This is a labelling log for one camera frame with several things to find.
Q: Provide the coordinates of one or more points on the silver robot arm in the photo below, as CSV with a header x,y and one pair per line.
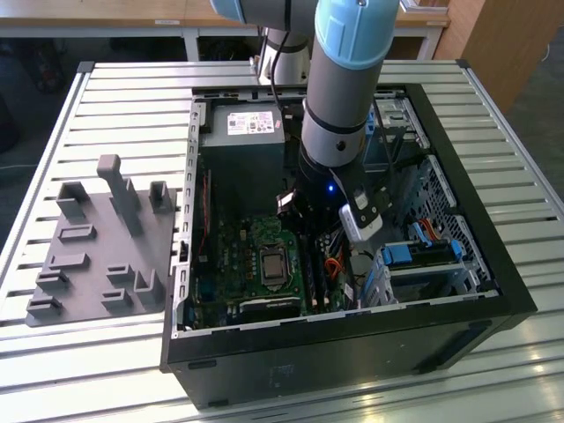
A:
x,y
339,110

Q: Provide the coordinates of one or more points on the RAM slot with white latches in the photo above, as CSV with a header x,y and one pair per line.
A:
x,y
326,301

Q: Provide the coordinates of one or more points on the CPU socket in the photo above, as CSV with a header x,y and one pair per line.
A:
x,y
273,249

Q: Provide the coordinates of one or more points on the silver CPU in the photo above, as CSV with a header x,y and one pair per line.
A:
x,y
273,266

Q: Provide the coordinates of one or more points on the hard disk in blue carrier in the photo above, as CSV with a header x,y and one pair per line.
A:
x,y
396,255

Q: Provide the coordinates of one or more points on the grey power supply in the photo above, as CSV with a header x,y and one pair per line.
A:
x,y
247,123

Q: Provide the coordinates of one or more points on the green motherboard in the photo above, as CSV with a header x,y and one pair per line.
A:
x,y
233,264

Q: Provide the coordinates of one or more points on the silver metal disk bay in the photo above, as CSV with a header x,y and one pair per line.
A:
x,y
383,286

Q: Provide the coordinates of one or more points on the metal drive cage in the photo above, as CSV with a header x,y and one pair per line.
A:
x,y
390,115

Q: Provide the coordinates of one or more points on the black graphics card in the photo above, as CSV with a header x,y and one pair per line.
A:
x,y
269,307

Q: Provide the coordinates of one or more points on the black PC case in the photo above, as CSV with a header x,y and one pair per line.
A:
x,y
308,361

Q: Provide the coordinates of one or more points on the grey parts rack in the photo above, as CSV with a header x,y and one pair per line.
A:
x,y
97,273

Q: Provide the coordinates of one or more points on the wooden cabinet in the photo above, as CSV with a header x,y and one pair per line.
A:
x,y
506,44

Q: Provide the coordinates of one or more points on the wooden desk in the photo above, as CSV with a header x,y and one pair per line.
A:
x,y
110,13

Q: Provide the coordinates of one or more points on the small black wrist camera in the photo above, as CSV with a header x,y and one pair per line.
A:
x,y
285,205

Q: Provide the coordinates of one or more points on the black camera bracket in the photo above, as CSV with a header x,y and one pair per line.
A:
x,y
352,180

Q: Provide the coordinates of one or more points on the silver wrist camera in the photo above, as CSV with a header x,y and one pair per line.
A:
x,y
359,227

